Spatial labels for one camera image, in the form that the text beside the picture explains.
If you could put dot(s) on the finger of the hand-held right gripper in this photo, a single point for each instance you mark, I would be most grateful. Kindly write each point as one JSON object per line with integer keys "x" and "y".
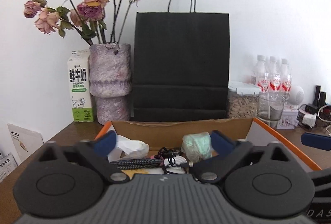
{"x": 314, "y": 140}

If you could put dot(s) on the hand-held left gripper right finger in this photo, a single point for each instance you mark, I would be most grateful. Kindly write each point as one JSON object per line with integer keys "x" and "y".
{"x": 222, "y": 142}

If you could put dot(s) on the white charger plug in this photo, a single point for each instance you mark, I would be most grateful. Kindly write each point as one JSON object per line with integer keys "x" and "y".
{"x": 309, "y": 119}

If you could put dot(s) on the white round speaker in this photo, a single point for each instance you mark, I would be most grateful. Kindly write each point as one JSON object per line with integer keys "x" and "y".
{"x": 297, "y": 94}

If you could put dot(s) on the white printed tin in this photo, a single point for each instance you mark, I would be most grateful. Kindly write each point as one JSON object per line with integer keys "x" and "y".
{"x": 288, "y": 118}

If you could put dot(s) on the clear glass cup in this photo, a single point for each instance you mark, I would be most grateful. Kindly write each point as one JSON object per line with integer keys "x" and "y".
{"x": 270, "y": 110}

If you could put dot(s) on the purple fuzzy vase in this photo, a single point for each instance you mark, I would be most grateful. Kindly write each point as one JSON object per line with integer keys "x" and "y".
{"x": 110, "y": 71}

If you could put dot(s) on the red cardboard box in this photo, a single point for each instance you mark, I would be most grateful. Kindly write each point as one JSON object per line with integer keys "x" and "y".
{"x": 160, "y": 133}

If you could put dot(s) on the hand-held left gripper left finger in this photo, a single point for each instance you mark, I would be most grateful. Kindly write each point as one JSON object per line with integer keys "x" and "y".
{"x": 106, "y": 142}

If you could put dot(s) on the white and yellow plush toy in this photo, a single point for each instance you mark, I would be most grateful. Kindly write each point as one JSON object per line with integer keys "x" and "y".
{"x": 144, "y": 171}

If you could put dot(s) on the white paper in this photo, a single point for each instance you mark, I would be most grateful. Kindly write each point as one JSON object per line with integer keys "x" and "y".
{"x": 132, "y": 147}

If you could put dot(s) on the red label water bottle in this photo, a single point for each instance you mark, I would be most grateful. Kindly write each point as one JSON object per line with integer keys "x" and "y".
{"x": 285, "y": 80}
{"x": 274, "y": 79}
{"x": 260, "y": 76}

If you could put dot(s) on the iridescent plastic wrap bundle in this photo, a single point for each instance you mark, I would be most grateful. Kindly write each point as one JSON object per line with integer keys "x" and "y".
{"x": 196, "y": 146}

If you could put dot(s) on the black paper bag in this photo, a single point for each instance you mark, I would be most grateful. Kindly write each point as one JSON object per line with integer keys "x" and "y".
{"x": 181, "y": 58}

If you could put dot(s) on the white green milk carton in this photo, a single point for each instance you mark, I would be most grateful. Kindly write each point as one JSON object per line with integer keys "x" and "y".
{"x": 80, "y": 84}

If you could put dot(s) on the clear pellet storage container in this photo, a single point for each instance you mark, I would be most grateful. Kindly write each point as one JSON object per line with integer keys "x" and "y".
{"x": 241, "y": 106}

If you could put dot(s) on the black upright device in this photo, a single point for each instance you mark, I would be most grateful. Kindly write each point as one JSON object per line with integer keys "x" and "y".
{"x": 317, "y": 94}

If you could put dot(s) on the grey printed booklet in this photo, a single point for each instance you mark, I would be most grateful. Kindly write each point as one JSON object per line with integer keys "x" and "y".
{"x": 7, "y": 167}

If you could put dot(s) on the black power adapter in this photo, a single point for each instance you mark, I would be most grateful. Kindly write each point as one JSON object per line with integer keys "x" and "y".
{"x": 310, "y": 107}

